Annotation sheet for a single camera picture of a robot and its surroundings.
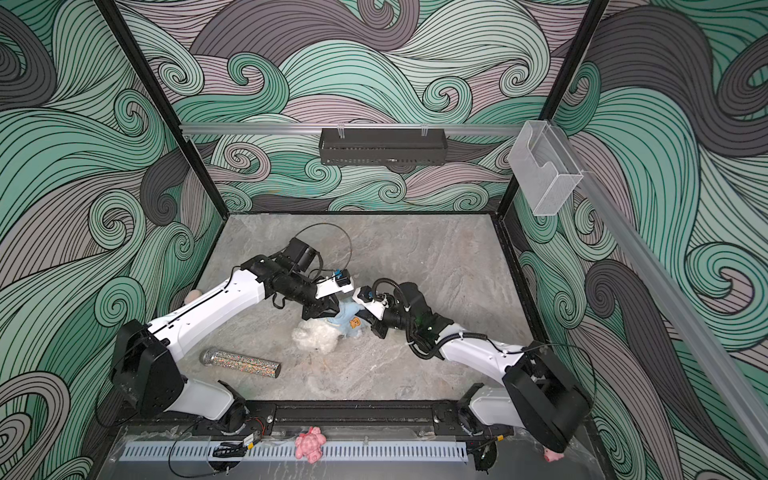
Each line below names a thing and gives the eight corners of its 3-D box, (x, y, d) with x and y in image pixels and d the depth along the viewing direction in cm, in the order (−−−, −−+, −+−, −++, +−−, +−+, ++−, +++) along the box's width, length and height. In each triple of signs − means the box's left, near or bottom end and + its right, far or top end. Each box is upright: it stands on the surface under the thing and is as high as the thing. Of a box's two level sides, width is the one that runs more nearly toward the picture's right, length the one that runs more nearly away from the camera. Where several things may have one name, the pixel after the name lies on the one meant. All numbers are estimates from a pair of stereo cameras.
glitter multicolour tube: (203, 364, 84) (196, 359, 81) (210, 352, 86) (204, 346, 83) (278, 379, 81) (274, 375, 78) (283, 366, 84) (279, 361, 81)
